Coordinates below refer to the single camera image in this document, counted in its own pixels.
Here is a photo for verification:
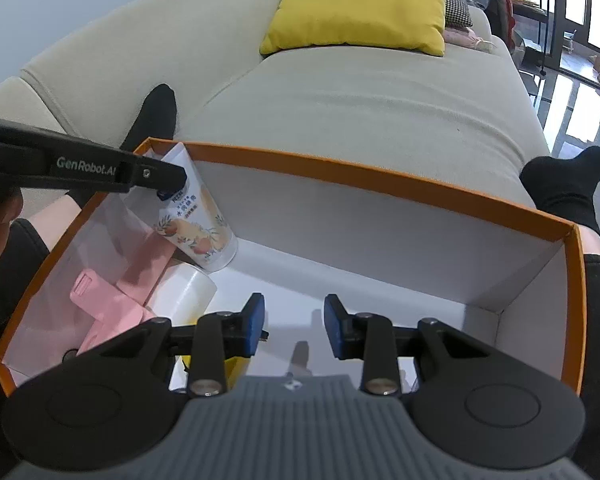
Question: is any yellow tape measure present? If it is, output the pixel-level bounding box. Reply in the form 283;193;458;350
180;311;271;380

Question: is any white glasses case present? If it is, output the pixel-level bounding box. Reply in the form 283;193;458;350
146;259;218;326

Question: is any pink handheld fan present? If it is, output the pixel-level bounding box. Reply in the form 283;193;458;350
70;233;175;354

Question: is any peach print tube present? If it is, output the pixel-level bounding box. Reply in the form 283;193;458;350
154;143;238;273

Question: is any left leg black sock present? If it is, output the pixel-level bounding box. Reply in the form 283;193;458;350
0;83;179;480

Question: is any leg black sock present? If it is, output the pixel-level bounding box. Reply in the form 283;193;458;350
0;83;179;480
519;146;600;479

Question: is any right leg black sock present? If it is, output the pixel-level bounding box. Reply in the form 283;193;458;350
519;146;600;479

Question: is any beige sofa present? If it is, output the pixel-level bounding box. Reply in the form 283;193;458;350
0;0;547;206

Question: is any checkered grey cushion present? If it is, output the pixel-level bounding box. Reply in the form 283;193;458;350
445;0;472;28

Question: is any yellow cushion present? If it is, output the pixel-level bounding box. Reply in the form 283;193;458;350
260;0;445;56

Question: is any black metal rack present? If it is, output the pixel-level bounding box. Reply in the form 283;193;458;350
486;0;555;76

